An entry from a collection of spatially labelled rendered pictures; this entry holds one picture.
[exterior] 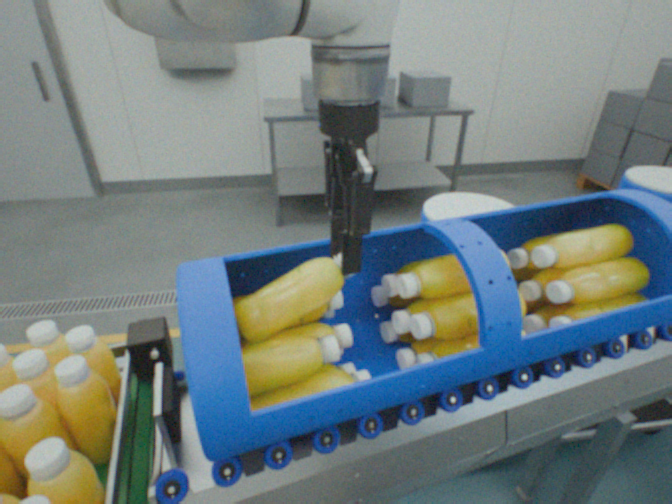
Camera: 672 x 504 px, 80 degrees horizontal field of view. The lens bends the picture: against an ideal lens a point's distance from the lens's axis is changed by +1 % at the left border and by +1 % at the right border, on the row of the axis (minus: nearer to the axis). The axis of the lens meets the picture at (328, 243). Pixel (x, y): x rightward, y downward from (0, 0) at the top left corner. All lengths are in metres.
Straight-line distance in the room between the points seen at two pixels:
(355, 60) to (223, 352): 0.36
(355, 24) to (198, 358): 0.40
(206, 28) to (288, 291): 0.34
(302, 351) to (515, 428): 0.48
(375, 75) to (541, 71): 4.26
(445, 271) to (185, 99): 3.51
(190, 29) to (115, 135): 3.83
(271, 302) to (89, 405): 0.32
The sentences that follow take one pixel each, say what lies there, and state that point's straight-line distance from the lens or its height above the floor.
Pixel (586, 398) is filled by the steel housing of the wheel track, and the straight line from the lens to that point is 1.00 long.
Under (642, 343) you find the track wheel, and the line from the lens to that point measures 1.04.
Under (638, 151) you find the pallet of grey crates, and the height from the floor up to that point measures 0.52.
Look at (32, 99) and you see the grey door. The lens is 4.33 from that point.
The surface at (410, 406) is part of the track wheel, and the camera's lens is 0.72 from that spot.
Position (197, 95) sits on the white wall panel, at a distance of 3.96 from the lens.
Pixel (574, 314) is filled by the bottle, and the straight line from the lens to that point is 0.86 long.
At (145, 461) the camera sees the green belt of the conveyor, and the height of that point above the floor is 0.89.
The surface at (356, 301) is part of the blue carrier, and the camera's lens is 0.82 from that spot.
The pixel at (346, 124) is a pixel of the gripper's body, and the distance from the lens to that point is 0.48.
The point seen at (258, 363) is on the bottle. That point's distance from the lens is 0.57.
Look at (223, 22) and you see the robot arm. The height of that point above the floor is 1.53.
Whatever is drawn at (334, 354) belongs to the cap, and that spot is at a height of 1.11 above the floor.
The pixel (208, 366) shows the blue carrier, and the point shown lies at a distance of 0.51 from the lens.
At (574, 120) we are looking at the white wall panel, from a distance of 5.08.
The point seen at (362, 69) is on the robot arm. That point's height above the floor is 1.48.
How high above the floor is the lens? 1.53
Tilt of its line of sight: 30 degrees down
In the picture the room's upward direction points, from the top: straight up
